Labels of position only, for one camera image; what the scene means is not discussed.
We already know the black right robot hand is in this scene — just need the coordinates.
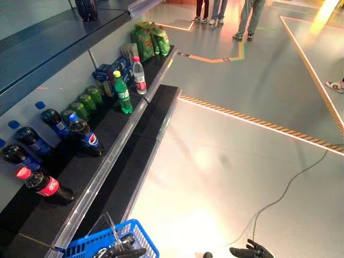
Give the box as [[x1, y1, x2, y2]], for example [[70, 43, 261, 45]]
[[230, 238, 275, 258]]

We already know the blue plastic shopping basket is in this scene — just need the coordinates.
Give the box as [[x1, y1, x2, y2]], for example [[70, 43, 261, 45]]
[[63, 212, 161, 258]]

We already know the person in white sandal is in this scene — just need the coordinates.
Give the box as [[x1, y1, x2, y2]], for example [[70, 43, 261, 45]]
[[325, 77, 344, 95]]

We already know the green Sprite bottle yellow cap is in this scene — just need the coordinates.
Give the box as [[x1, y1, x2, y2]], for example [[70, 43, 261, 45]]
[[112, 70, 134, 114]]

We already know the small water bottle red cap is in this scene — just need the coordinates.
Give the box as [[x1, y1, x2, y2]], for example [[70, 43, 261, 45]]
[[132, 55, 148, 95]]

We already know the Coca-Cola bottle red cap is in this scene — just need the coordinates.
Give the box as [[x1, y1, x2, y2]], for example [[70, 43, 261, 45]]
[[16, 166, 75, 206]]

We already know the green snack bag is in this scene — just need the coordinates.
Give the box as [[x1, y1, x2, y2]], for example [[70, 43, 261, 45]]
[[131, 25, 155, 63], [157, 26, 171, 57], [149, 25, 162, 56]]

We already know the person in grey trousers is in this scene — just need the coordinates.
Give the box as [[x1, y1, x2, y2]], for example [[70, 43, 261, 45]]
[[232, 0, 267, 42]]

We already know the small blue Oreo box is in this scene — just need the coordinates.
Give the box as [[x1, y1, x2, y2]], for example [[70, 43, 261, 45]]
[[92, 63, 115, 98]]

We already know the white grey carton box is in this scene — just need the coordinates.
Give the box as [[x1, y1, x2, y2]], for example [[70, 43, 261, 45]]
[[119, 42, 139, 65]]

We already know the person in blue jeans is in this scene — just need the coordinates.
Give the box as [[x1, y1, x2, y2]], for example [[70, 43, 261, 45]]
[[208, 0, 229, 25]]

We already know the person in dark trousers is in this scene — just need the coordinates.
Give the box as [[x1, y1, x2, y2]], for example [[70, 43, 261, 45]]
[[190, 0, 210, 24]]

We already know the large Pepsi bottle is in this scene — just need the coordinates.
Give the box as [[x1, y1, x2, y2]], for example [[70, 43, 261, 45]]
[[74, 0, 98, 22]]

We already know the black floor cable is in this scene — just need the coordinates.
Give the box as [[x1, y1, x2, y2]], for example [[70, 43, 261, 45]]
[[228, 149, 330, 245]]

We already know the black shelf board clear rail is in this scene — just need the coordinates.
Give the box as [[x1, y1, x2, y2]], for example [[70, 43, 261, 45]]
[[0, 220, 65, 258], [72, 126, 162, 242], [118, 44, 180, 104], [0, 88, 151, 258], [139, 83, 183, 143]]

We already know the grey shelf board clear rail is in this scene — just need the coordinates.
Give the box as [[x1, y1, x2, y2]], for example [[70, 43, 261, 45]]
[[102, 0, 165, 19]]

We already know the grey shelf board without rail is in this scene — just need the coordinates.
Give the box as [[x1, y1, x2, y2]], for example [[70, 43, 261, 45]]
[[0, 0, 132, 116]]

